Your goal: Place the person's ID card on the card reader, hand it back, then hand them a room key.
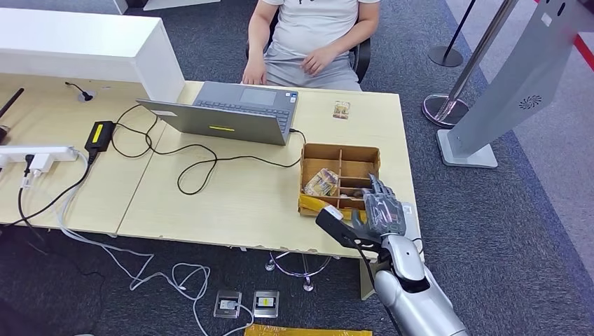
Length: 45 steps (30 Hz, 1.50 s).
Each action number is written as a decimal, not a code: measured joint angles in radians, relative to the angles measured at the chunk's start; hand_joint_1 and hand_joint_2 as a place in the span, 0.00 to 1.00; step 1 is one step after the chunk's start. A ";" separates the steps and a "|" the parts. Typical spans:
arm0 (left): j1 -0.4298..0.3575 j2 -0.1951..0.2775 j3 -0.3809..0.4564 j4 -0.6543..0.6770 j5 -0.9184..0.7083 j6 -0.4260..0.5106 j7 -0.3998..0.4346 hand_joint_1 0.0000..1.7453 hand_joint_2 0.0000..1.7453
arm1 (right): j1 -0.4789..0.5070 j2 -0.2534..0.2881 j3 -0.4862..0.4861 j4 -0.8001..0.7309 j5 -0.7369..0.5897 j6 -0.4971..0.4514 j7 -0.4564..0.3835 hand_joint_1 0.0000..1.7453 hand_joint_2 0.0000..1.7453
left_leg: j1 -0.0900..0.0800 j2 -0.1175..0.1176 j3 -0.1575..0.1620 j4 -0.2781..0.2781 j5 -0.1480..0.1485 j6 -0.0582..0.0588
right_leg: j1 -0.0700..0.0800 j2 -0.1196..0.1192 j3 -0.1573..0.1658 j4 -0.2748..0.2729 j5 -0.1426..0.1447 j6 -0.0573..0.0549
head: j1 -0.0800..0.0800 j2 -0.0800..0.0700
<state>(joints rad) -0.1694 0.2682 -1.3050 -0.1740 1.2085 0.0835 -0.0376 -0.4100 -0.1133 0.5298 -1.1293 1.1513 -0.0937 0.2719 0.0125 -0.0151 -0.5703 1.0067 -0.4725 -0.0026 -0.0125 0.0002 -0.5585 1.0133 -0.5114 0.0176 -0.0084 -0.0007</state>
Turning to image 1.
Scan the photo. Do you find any grey kiosk stand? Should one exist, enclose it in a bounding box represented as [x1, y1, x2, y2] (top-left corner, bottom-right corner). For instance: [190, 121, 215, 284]
[436, 0, 594, 169]

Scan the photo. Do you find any wooden desk leg panel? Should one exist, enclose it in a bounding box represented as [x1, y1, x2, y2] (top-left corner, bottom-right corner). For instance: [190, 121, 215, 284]
[359, 258, 379, 302]

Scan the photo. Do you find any short black grommet cable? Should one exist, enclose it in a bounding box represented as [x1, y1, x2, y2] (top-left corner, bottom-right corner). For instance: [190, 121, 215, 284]
[64, 82, 92, 99]

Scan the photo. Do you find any black laptop power cable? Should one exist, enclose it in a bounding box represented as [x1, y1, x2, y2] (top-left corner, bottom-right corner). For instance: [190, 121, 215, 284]
[110, 104, 308, 196]

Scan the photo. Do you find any black stanchion post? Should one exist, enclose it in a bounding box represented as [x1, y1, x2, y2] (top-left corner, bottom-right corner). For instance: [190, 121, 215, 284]
[428, 0, 479, 69]

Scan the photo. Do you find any chrome stool base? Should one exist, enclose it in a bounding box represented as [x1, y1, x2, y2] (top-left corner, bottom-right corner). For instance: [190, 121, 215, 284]
[265, 251, 333, 293]

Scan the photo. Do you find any yellow plastic sheet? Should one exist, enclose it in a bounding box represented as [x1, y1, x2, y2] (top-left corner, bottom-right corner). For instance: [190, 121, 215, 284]
[298, 192, 368, 219]

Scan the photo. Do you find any black adapter mains cord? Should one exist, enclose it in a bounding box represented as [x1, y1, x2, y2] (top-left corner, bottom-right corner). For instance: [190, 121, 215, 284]
[0, 150, 97, 229]

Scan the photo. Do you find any silver floor socket white plug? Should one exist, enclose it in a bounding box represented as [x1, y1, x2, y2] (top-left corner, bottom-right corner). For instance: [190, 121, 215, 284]
[213, 290, 242, 319]

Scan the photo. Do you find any white charger plug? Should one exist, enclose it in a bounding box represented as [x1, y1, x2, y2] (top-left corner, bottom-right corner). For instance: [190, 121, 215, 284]
[29, 154, 53, 176]

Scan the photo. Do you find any person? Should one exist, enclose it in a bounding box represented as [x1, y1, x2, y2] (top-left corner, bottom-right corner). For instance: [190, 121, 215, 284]
[241, 0, 382, 92]

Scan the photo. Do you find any white socket cable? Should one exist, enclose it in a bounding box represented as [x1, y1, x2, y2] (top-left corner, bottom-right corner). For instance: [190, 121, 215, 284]
[221, 301, 255, 336]

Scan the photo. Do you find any chrome stanchion post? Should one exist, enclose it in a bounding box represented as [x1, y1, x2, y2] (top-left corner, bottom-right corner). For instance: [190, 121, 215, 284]
[422, 0, 520, 130]

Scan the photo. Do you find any black plug with cable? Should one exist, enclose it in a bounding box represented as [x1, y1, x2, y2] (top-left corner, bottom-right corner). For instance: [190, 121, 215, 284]
[17, 154, 50, 253]

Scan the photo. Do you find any white counter partition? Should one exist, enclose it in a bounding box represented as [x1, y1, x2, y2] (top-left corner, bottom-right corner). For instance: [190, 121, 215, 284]
[0, 8, 186, 104]

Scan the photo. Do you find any person's right hand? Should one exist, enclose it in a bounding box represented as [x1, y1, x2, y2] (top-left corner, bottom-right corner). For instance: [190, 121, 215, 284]
[242, 57, 268, 86]

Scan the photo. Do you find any silver floor socket yellow label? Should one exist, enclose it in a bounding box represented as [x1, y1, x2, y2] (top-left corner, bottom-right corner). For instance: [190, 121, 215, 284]
[253, 290, 280, 319]

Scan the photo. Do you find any black power adapter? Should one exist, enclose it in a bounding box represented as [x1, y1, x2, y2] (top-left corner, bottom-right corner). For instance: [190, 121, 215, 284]
[85, 120, 116, 154]

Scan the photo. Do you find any white power strip cable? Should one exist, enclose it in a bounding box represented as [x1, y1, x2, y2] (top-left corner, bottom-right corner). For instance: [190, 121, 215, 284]
[55, 150, 211, 336]

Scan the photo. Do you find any wooden compartment box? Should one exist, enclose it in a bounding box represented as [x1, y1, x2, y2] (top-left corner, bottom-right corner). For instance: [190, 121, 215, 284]
[298, 142, 382, 218]

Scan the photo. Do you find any red barrier belt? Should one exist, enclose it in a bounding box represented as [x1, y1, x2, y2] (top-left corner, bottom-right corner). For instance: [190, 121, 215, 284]
[533, 0, 594, 71]

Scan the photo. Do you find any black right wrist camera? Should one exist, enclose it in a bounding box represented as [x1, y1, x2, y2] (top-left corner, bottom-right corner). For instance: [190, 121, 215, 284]
[315, 205, 388, 251]

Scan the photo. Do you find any person's left hand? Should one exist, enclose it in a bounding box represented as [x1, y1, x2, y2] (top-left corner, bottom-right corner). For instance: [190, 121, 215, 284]
[301, 46, 340, 78]

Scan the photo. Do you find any black stick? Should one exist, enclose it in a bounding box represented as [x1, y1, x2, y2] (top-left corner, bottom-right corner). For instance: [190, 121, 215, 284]
[0, 87, 25, 122]

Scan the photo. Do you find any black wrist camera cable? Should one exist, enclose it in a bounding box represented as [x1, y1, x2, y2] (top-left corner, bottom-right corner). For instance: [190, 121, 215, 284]
[357, 246, 402, 336]

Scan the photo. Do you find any white power strip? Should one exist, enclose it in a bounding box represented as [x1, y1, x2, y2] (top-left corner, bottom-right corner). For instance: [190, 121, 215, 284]
[0, 145, 79, 164]

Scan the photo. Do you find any yellow floor tape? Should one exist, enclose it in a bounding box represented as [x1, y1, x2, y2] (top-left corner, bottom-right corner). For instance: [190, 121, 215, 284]
[243, 324, 373, 336]

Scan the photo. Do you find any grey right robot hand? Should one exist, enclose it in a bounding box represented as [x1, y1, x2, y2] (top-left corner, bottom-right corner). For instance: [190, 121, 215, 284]
[351, 174, 408, 238]

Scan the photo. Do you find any grey laptop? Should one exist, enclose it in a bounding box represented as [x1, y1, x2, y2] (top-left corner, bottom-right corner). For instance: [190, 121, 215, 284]
[135, 81, 301, 147]

